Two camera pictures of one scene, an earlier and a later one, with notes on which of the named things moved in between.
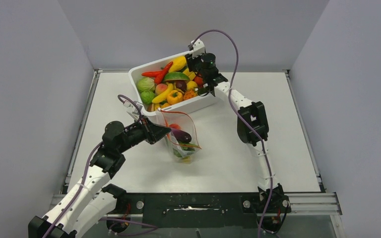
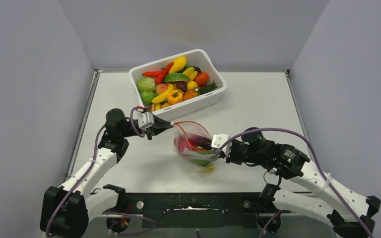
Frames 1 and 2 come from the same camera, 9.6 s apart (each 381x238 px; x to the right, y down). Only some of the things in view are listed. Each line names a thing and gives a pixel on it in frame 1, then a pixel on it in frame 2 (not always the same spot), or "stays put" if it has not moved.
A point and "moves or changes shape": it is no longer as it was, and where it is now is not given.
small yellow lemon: (191, 85) stays put
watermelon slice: (176, 76) stays put
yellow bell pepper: (174, 97) stays put
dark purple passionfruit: (181, 85) stays put
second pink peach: (160, 88) stays put
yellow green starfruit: (186, 159) -> (210, 169)
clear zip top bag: (182, 140) moves or changes shape
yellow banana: (164, 94) stays put
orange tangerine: (198, 80) stays put
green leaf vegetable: (186, 147) -> (206, 157)
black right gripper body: (195, 65) -> (239, 153)
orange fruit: (189, 94) stays put
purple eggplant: (181, 136) -> (200, 141)
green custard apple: (147, 96) stays put
